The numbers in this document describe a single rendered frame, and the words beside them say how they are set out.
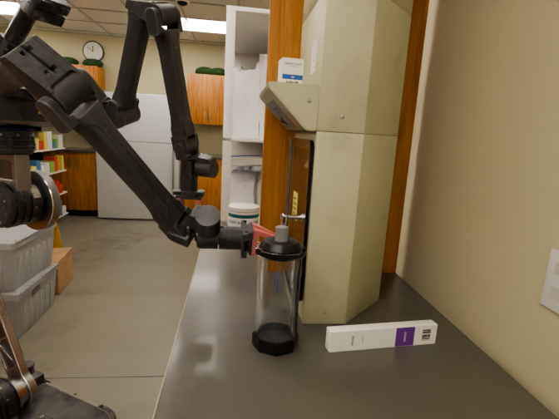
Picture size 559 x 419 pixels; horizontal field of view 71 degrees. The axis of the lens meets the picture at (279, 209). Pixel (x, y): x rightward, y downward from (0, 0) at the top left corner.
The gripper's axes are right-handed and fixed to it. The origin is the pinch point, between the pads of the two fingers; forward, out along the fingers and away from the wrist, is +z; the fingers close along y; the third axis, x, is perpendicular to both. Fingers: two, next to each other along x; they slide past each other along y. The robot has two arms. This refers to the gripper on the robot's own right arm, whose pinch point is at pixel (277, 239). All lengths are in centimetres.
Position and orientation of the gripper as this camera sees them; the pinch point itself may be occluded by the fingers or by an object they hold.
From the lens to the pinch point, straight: 98.0
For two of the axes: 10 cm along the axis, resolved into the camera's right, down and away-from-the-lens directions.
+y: -1.2, -2.9, 9.5
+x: -0.9, 9.6, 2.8
